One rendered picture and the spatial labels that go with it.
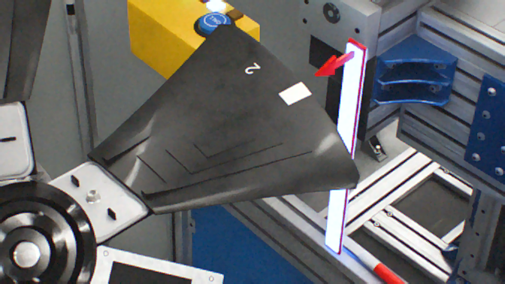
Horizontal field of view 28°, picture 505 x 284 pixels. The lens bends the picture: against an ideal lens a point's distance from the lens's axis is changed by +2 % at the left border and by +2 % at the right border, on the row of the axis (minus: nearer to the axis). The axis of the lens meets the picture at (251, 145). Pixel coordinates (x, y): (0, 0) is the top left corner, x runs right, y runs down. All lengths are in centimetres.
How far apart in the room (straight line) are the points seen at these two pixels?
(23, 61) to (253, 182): 24
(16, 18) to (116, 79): 107
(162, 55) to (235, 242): 34
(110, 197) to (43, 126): 97
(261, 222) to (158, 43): 29
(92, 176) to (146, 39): 45
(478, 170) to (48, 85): 76
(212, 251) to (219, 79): 63
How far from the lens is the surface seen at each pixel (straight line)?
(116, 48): 190
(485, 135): 162
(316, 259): 135
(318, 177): 98
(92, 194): 92
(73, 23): 80
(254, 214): 141
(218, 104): 100
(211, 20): 131
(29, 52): 87
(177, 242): 165
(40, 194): 84
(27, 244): 84
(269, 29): 219
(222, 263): 160
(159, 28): 133
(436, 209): 232
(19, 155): 88
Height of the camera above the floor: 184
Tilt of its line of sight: 42 degrees down
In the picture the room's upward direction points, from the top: 2 degrees clockwise
